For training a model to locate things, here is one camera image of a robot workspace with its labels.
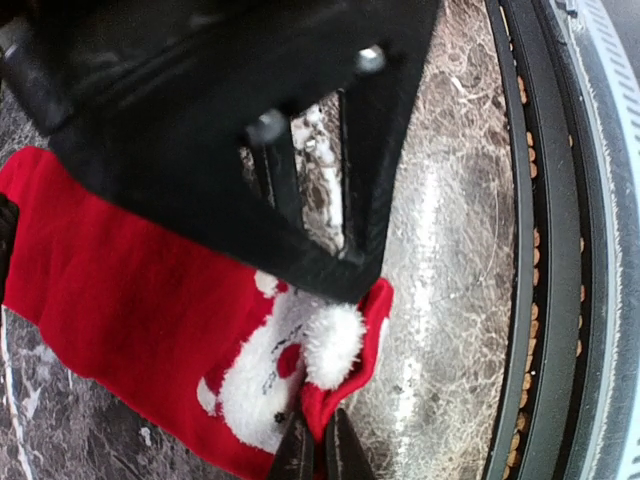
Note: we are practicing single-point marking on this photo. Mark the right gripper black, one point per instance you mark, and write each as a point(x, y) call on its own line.
point(160, 94)

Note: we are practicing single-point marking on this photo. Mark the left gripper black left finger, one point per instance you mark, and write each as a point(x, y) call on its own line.
point(294, 458)

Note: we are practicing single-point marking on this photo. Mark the white slotted cable duct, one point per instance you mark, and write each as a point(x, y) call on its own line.
point(613, 95)

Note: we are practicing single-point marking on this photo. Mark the black front rail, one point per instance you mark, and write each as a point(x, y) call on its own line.
point(558, 381)

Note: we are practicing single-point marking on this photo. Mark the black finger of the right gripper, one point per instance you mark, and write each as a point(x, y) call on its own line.
point(375, 113)

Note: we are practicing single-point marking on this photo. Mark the red santa sock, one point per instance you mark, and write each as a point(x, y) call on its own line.
point(217, 353)

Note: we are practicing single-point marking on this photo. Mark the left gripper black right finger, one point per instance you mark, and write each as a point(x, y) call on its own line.
point(345, 458)

